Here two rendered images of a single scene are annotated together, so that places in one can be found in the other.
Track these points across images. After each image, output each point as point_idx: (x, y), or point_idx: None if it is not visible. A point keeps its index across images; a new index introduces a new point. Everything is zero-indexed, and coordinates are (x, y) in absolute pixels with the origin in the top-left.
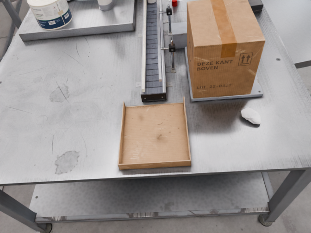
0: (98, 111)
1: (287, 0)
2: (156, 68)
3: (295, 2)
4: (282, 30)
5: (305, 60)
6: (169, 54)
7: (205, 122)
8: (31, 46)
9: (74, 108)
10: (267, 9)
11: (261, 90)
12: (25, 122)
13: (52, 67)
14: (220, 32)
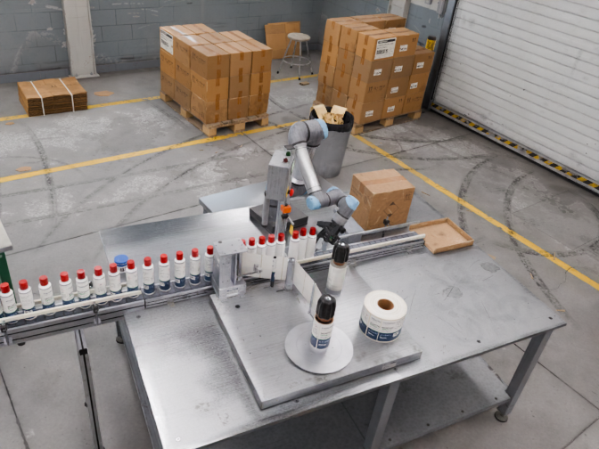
0: (447, 265)
1: (260, 192)
2: (397, 238)
3: (263, 189)
4: (307, 195)
5: None
6: None
7: (415, 220)
8: (422, 343)
9: (455, 278)
10: None
11: None
12: (489, 300)
13: (432, 311)
14: (397, 180)
